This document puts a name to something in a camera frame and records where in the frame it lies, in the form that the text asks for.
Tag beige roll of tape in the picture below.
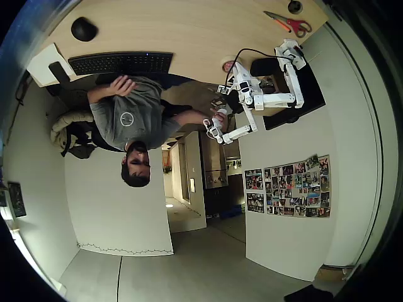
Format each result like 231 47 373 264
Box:
220 55 239 72

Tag white leader arm with handle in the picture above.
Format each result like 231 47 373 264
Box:
203 105 259 145

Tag black computer mouse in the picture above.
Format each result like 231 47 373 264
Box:
71 16 99 42

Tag person's right forearm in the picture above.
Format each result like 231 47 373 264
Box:
171 109 215 127

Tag person's left forearm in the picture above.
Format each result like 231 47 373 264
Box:
87 86 115 104

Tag person's right hand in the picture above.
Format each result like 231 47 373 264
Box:
210 109 228 123

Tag person's left hand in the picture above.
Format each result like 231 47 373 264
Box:
108 74 139 97

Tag black rounded pad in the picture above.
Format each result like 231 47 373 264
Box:
250 58 281 78

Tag orange pen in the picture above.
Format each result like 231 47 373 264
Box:
274 18 292 33

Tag large black desk mat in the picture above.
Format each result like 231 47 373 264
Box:
263 59 327 131

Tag stainless steel refrigerator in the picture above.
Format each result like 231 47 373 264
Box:
201 131 229 190

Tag small photo poster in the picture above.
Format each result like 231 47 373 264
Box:
244 169 264 191
246 192 265 215

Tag man in gray t-shirt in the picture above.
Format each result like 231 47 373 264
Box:
89 74 232 189

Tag black keyboard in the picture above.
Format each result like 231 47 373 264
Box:
67 51 174 77

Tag large photo collage poster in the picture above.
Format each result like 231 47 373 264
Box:
263 154 332 219

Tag blue crate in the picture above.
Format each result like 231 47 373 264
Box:
219 204 244 219

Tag black office chair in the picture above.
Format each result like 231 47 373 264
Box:
59 121 110 160

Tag beige quilted jacket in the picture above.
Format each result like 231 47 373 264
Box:
50 112 95 148

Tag black phone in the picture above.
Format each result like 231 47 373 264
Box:
48 62 72 84

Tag white paper sheet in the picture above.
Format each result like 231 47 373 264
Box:
26 43 79 88

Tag brown cardboard box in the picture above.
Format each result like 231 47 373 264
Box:
314 265 349 283

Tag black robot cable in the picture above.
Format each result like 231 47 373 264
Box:
225 47 298 83

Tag red-handled scissors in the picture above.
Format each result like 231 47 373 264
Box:
263 11 313 38

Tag string light wire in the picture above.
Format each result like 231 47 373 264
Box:
76 241 174 255

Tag dark framed wall picture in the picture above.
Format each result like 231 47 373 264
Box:
7 181 28 218

